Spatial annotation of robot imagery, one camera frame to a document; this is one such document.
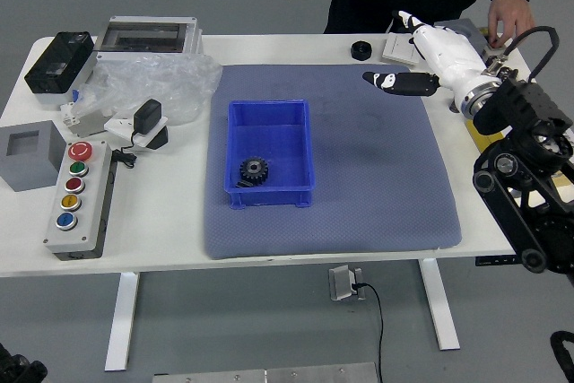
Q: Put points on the blue plastic box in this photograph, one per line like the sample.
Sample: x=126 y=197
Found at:
x=282 y=141

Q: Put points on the black lidded enclosure box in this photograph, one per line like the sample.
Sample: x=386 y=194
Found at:
x=58 y=60

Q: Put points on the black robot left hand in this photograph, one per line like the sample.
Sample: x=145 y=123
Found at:
x=18 y=369

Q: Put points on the grey push-button control box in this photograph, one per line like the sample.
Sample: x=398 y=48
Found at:
x=67 y=239

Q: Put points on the clear plastic bag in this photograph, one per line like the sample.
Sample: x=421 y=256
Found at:
x=157 y=78

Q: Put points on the small black gear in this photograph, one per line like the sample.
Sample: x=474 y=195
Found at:
x=240 y=184

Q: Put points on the white power socket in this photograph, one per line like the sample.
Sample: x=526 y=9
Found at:
x=117 y=126

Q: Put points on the black power adapter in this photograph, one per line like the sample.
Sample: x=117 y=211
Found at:
x=148 y=116

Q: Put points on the white wall switch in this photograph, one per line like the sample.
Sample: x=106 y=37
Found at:
x=394 y=49

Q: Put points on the grey-blue mat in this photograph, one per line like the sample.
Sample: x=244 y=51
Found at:
x=359 y=203

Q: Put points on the big black gear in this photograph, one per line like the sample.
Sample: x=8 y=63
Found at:
x=258 y=174

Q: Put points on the grey cube with round recess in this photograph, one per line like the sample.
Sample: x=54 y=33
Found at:
x=468 y=26

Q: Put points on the grey cube with square hole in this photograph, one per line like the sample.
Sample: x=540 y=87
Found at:
x=27 y=172

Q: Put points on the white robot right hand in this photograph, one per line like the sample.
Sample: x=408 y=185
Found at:
x=453 y=60

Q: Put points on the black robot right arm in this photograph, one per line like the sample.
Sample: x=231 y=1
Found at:
x=515 y=100

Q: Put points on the white circuit breaker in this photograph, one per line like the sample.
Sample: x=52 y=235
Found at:
x=87 y=125

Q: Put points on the silver floor socket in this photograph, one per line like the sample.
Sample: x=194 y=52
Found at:
x=341 y=282

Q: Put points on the silver metal plate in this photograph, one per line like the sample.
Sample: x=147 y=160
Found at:
x=269 y=376

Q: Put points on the grey windowed distribution box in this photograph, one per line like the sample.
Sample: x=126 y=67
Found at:
x=148 y=24

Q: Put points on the white red-button switch box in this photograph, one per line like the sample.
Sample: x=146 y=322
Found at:
x=489 y=50

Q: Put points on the black table control panel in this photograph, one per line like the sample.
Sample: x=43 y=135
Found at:
x=498 y=261

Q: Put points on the black round knob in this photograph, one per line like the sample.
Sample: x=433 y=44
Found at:
x=361 y=53

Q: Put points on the white table leg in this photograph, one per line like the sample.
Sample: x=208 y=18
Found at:
x=123 y=320
x=441 y=311

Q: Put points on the yellow and white carton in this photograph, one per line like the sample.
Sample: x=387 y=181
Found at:
x=477 y=134

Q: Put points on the person's left hand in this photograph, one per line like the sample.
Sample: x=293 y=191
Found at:
x=511 y=15

